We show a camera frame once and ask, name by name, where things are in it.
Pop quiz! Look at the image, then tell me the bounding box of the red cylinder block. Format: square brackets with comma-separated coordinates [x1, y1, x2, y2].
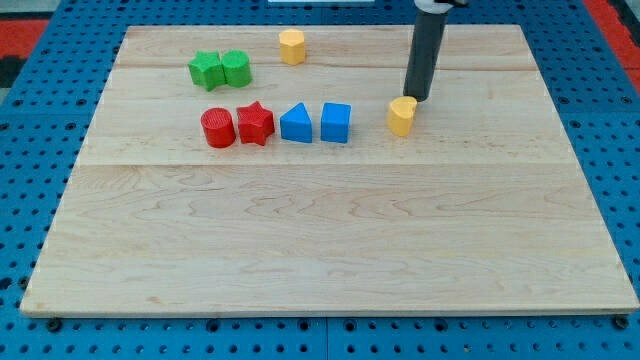
[201, 107, 236, 148]

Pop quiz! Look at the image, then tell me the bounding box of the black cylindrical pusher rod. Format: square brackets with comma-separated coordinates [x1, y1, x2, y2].
[403, 10, 448, 102]

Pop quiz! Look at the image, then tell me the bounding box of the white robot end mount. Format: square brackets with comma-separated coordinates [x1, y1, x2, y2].
[414, 0, 469, 13]

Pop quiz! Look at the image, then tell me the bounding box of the yellow hexagon block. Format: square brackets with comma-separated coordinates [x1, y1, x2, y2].
[279, 29, 306, 65]

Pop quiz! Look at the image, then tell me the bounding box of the blue triangle block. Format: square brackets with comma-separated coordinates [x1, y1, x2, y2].
[279, 102, 312, 143]

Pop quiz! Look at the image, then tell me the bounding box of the red star block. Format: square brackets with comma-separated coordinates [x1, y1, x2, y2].
[236, 101, 275, 146]

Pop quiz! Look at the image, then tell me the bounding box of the green star block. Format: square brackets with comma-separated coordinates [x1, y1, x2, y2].
[188, 51, 226, 91]

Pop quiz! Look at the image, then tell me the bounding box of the blue cube block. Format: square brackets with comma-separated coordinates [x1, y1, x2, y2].
[321, 102, 351, 143]

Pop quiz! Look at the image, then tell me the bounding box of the green cylinder block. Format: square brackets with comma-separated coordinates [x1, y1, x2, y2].
[221, 49, 252, 88]

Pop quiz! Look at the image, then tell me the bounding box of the yellow heart block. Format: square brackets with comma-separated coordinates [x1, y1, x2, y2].
[386, 96, 418, 137]

